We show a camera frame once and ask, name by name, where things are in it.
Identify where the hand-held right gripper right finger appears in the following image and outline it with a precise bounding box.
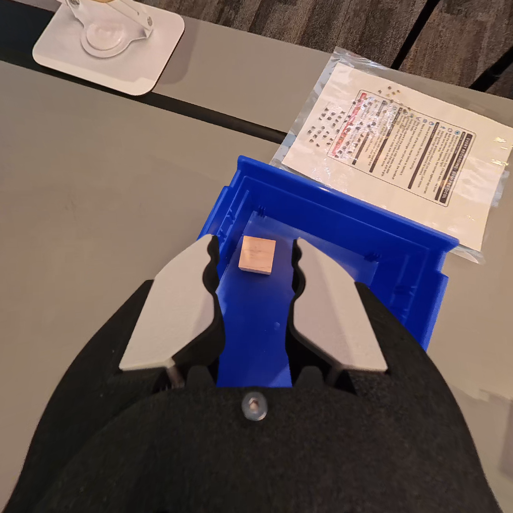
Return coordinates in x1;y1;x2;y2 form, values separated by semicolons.
285;237;388;387

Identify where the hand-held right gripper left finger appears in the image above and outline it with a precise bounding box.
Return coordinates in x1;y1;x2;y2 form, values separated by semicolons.
119;234;226;388

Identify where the blue plastic bin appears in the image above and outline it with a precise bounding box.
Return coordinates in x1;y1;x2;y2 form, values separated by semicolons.
198;156;460;388

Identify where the wooden cube blue tape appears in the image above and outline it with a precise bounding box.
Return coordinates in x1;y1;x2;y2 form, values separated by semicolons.
238;236;277;276

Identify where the instruction sheet in plastic sleeve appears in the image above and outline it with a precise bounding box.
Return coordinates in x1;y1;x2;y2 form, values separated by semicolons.
269;46;513;265

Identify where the white tablet stand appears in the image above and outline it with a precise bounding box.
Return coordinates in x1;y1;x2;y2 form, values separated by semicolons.
32;0;186;97

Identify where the black desk cable cover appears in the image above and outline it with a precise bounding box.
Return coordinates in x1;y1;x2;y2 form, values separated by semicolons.
0;0;290;146

